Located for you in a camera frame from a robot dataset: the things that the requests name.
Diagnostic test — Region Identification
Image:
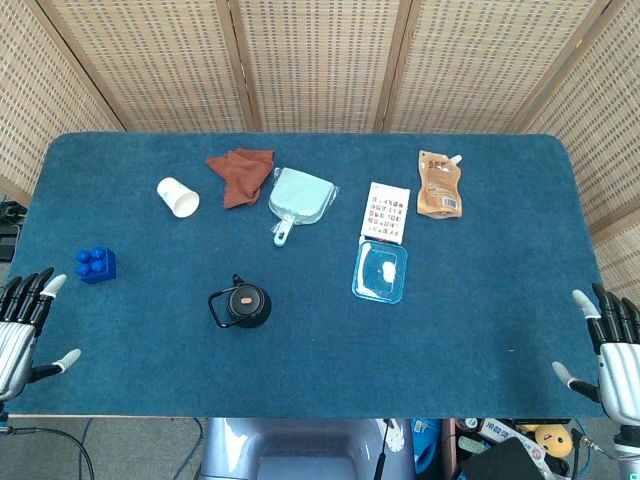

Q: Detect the light green dustpan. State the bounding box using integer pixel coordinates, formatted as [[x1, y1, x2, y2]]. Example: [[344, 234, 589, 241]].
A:
[[267, 167, 341, 247]]

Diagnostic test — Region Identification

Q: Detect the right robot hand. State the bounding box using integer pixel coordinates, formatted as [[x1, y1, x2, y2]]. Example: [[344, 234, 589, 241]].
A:
[[551, 282, 640, 428]]

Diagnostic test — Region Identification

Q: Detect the yellow emoji plush toy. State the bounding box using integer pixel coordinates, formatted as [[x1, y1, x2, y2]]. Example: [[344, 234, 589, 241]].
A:
[[533, 423, 573, 458]]

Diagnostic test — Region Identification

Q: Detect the grey robot torso base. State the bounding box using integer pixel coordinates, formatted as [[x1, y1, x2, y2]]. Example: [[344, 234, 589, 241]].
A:
[[198, 417, 417, 480]]

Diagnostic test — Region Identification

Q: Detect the brown spouted drink pouch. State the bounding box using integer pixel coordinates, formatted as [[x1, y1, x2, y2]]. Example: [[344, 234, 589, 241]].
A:
[[415, 149, 465, 220]]

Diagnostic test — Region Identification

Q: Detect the woven folding screen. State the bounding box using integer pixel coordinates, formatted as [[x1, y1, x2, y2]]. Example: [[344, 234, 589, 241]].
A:
[[0, 0, 640, 306]]

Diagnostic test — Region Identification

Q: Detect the blue carpet table mat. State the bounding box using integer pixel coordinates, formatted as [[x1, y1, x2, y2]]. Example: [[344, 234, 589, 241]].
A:
[[4, 131, 609, 420]]

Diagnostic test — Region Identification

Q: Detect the white paper cup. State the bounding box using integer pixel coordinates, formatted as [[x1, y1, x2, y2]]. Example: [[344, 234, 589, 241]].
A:
[[156, 176, 201, 220]]

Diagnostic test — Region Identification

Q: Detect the rust brown cloth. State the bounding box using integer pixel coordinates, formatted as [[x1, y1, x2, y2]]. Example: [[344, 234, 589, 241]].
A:
[[206, 149, 276, 211]]

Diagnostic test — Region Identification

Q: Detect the blue toy building block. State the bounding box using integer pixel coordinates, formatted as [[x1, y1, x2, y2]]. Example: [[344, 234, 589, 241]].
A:
[[74, 246, 119, 285]]

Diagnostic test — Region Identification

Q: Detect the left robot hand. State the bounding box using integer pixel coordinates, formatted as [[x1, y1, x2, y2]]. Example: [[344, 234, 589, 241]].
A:
[[0, 267, 82, 402]]

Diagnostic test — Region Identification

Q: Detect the black cable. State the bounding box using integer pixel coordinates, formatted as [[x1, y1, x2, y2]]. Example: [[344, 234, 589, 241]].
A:
[[0, 424, 96, 480]]

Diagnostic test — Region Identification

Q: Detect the white printed card box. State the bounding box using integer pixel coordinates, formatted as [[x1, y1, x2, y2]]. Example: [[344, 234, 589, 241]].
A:
[[359, 181, 412, 246]]

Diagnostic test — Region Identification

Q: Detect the black kettle with handle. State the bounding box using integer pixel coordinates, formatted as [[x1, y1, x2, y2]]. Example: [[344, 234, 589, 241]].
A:
[[207, 273, 273, 330]]

